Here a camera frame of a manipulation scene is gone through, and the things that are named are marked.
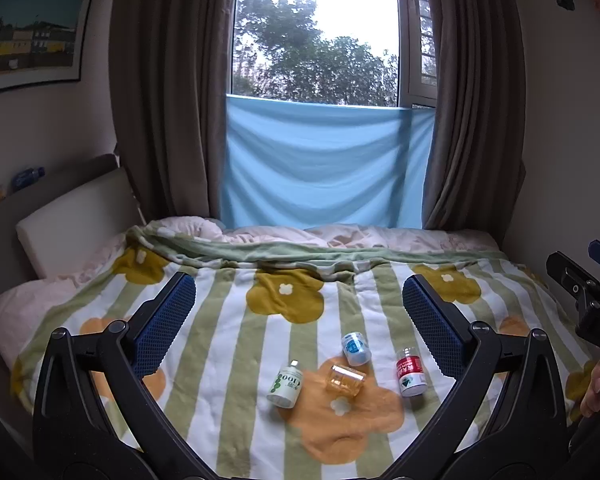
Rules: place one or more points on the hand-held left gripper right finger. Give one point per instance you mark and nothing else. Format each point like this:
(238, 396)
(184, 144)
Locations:
(432, 327)

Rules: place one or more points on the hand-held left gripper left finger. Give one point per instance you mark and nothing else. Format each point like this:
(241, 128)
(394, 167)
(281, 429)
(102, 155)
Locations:
(164, 325)

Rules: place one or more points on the orange transparent cup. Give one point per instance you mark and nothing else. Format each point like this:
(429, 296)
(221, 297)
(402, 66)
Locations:
(347, 379)

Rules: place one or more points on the person's right hand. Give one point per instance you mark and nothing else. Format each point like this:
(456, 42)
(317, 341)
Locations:
(594, 385)

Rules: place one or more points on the white bottle red label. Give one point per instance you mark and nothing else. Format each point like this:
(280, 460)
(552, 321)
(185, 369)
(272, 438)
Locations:
(410, 373)

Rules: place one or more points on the white bottle blue label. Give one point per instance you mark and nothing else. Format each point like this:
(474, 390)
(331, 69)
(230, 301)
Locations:
(355, 348)

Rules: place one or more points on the striped floral blanket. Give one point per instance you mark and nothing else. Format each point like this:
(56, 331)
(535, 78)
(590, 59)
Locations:
(260, 340)

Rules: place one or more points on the pink pillow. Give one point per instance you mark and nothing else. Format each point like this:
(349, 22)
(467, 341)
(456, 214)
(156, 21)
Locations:
(40, 305)

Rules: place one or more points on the pink quilt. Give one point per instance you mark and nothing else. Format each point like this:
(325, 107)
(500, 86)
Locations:
(340, 236)

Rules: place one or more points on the white bottle green label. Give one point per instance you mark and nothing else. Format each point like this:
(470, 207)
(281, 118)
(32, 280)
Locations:
(285, 386)

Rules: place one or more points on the white headboard cushion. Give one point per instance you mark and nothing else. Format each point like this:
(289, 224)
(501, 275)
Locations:
(75, 220)

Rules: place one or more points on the brown bed headboard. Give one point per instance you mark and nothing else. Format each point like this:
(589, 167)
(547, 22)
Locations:
(10, 210)

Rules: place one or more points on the light blue cloth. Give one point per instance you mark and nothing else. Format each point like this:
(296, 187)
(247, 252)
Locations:
(325, 160)

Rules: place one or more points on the blue plastic bottle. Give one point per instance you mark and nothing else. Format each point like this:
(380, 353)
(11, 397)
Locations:
(28, 178)

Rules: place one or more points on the brown curtain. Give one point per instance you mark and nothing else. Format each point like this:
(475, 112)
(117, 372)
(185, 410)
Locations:
(472, 95)
(172, 85)

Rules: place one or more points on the window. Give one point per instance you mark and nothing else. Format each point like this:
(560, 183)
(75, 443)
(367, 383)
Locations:
(325, 25)

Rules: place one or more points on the framed wall picture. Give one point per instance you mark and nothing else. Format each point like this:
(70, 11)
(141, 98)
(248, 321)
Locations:
(32, 35)

